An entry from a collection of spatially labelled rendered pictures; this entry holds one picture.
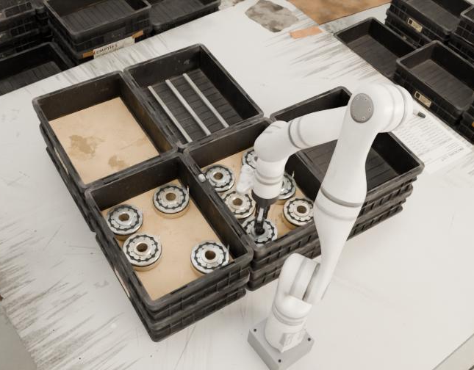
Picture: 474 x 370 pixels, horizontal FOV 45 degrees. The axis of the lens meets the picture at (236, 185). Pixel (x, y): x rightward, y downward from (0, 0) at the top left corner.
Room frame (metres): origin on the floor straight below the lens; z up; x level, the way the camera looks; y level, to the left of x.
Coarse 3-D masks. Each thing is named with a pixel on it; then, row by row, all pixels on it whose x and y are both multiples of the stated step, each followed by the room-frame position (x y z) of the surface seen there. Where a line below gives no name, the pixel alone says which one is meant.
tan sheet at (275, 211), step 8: (240, 152) 1.20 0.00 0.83; (224, 160) 1.16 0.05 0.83; (232, 160) 1.17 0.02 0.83; (240, 160) 1.17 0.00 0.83; (232, 168) 1.13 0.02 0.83; (240, 168) 1.14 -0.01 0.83; (248, 192) 1.05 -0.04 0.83; (296, 192) 1.07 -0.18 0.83; (272, 208) 1.00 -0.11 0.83; (280, 208) 1.00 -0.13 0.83; (272, 216) 0.97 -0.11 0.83; (280, 216) 0.97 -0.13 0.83; (280, 224) 0.95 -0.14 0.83; (280, 232) 0.92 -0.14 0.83
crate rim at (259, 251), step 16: (240, 128) 1.22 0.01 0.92; (208, 144) 1.14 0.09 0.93; (192, 160) 1.06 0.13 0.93; (304, 160) 1.11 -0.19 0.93; (320, 176) 1.06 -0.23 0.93; (224, 208) 0.91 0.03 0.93; (240, 224) 0.86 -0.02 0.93; (304, 224) 0.88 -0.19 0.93; (272, 240) 0.82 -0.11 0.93; (288, 240) 0.84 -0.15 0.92
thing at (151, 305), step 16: (160, 160) 1.05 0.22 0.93; (128, 176) 0.98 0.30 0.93; (208, 192) 0.96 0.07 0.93; (96, 208) 0.87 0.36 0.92; (112, 240) 0.77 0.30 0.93; (240, 240) 0.81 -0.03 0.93; (240, 256) 0.76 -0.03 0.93; (128, 272) 0.69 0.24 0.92; (224, 272) 0.72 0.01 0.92; (144, 288) 0.65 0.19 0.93; (192, 288) 0.67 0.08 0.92; (160, 304) 0.61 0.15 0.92
